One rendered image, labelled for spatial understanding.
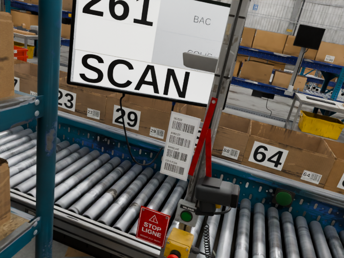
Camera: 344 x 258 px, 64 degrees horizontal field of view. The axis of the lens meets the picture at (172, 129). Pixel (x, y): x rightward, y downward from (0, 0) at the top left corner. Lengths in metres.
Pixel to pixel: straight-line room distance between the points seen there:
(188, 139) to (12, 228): 0.48
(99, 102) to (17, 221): 1.15
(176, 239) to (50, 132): 0.57
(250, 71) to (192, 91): 4.79
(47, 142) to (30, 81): 1.42
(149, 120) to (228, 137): 0.42
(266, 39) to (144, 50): 5.10
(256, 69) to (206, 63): 4.79
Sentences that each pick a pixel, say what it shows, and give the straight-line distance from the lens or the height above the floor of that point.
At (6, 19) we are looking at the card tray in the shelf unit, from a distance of 0.39.
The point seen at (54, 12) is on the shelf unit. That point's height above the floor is 1.45.
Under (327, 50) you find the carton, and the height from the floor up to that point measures 1.59.
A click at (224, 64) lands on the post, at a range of 0.73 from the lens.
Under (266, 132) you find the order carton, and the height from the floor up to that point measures 1.00.
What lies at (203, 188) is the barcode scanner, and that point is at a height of 1.07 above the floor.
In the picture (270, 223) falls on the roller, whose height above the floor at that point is 0.74.
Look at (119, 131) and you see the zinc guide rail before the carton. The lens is 1.51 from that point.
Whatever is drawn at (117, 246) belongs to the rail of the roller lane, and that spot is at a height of 0.71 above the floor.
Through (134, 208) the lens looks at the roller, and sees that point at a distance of 1.18.
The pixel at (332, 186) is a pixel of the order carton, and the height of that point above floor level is 0.91.
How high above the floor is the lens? 1.46
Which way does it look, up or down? 20 degrees down
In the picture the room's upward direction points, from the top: 11 degrees clockwise
